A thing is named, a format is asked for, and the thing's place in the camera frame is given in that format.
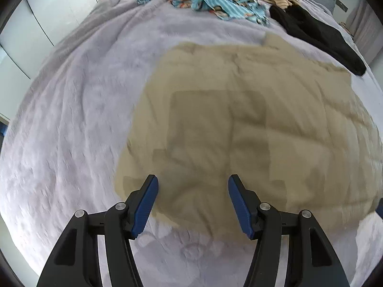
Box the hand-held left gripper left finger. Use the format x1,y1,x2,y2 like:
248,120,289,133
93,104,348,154
36,174,159,287

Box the grey curtain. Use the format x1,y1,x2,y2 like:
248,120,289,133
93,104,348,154
345,0,381,63

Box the beige puffer jacket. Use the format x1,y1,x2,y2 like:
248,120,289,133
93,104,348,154
115,32,383,235

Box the white wardrobe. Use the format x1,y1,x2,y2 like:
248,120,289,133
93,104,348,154
0,0,101,81

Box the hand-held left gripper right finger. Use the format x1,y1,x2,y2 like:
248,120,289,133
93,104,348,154
228,174,350,287

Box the lavender fleece blanket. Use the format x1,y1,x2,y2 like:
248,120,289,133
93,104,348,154
0,0,383,287

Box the black garment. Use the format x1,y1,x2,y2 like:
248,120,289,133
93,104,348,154
269,4,367,77

